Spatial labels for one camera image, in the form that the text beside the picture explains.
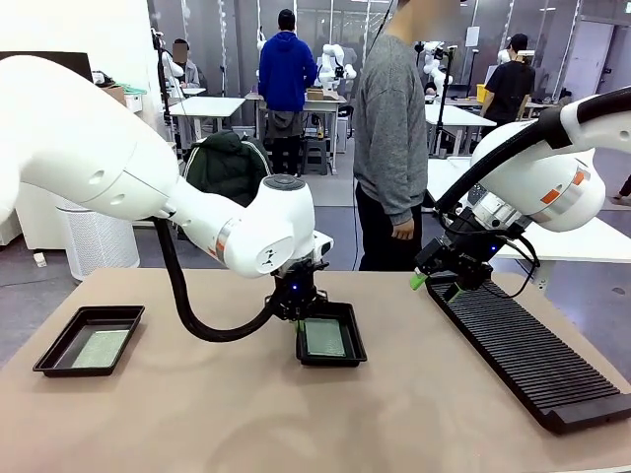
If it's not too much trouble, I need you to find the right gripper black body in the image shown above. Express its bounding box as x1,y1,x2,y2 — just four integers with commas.
432,211,525,293

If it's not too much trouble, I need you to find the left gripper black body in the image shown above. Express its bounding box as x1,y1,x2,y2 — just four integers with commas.
265,259,330,322

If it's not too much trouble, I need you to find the green circuit board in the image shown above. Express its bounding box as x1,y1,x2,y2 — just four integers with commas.
304,318,347,358
71,329,131,370

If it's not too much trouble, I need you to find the black plastic ESD tray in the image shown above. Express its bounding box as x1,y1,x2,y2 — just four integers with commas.
32,304,147,378
295,301,369,369

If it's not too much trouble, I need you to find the person's right forearm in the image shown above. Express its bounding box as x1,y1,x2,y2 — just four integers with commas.
382,181,420,226

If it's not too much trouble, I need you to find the person's right hand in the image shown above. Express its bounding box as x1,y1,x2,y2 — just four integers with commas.
390,218,416,242

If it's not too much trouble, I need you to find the black slotted board rack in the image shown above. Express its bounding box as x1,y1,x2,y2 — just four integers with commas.
426,275,631,436

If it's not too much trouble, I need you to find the white side table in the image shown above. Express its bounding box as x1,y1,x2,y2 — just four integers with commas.
426,156,631,292

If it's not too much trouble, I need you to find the dark green padded jacket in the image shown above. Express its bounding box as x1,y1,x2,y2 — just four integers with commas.
184,129,273,208

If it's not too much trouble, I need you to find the grey step stool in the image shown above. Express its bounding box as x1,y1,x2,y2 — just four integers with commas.
300,136,331,177

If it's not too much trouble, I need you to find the person in grey sweater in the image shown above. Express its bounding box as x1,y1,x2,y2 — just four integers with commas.
352,0,462,273

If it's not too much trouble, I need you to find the person in black with cap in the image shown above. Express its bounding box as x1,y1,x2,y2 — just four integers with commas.
485,33,537,129

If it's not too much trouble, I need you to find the grey work table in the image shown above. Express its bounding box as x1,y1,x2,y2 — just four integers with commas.
245,90,348,171

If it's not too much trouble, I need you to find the white cylindrical air purifier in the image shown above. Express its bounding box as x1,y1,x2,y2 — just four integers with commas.
56,199,141,282

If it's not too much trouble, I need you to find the person in blue hoodie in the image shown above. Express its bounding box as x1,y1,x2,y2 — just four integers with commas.
257,8,318,176

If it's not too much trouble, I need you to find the seated person in grey jacket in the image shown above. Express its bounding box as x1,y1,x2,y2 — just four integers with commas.
170,37,202,90

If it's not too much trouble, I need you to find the cardboard box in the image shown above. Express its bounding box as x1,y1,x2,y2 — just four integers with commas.
101,84,128,107

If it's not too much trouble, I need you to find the black computer monitor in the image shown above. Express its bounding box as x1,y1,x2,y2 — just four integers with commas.
0,50,95,84

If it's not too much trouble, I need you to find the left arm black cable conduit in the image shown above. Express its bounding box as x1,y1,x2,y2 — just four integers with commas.
151,215,280,345

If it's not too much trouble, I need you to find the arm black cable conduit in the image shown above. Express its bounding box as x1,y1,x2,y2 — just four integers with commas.
151,215,280,345
433,85,631,218

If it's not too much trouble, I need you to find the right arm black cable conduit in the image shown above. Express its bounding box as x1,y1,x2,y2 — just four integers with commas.
433,85,631,218

